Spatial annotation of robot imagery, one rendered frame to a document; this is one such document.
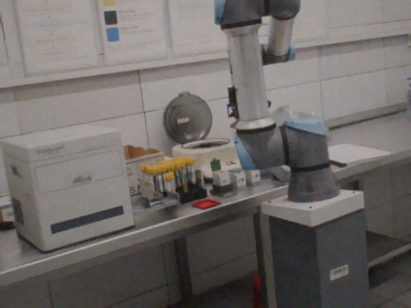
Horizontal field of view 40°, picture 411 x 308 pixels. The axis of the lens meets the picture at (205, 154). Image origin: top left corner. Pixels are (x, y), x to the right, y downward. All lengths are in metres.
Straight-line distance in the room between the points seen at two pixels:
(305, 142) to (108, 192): 0.58
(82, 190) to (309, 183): 0.64
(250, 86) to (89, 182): 0.53
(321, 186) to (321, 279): 0.26
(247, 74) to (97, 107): 0.90
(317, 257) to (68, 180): 0.72
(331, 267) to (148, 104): 1.13
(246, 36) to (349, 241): 0.65
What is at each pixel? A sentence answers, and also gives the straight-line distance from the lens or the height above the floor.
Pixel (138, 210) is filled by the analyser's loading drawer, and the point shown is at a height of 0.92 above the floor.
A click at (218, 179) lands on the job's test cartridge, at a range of 1.91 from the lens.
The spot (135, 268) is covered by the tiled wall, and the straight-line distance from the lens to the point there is 2.49.
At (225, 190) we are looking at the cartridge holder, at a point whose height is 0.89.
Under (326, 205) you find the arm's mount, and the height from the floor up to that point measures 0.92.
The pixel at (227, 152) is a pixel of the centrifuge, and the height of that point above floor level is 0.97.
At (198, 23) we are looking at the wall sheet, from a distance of 2.54.
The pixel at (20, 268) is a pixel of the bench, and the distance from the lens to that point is 1.56.
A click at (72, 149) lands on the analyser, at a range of 1.59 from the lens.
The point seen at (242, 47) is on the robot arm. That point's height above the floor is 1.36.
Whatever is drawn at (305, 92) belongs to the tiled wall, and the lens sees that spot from 2.94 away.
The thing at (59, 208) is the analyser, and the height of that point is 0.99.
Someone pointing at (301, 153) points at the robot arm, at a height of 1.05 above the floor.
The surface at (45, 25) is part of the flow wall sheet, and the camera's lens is 2.23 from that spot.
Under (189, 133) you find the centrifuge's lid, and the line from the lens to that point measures 2.44.
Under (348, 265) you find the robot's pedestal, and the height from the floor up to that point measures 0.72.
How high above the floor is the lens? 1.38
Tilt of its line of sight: 11 degrees down
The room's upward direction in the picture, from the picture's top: 7 degrees counter-clockwise
